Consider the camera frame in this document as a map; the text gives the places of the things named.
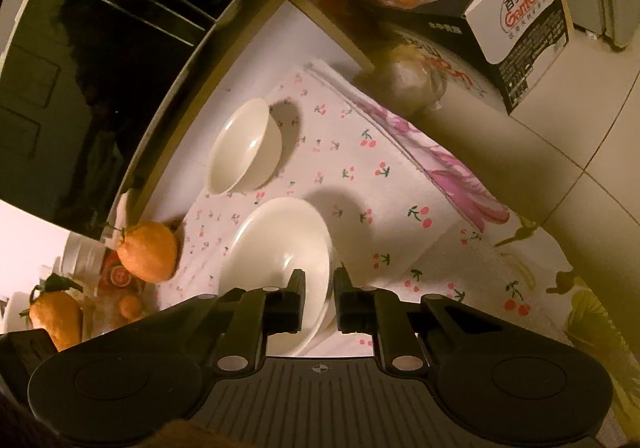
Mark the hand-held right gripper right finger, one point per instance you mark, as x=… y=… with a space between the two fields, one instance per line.
x=345 y=299

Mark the clear plastic bag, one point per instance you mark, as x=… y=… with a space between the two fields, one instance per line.
x=407 y=77

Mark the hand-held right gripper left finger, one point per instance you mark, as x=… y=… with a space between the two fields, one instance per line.
x=297 y=299

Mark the white folded paper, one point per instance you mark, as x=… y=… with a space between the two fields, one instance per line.
x=122 y=213

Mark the orange with leaves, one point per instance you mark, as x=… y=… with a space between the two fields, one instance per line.
x=55 y=320

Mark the small cream bowl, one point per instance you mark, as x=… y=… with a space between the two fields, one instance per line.
x=240 y=152

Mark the pink floral tablecloth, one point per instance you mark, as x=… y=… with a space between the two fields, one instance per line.
x=450 y=177

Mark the small white bowl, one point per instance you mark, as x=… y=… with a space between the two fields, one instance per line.
x=270 y=248

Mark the black microwave oven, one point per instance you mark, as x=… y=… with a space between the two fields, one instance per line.
x=75 y=77

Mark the glass jar with ribbed lid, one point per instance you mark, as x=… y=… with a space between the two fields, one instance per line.
x=117 y=273

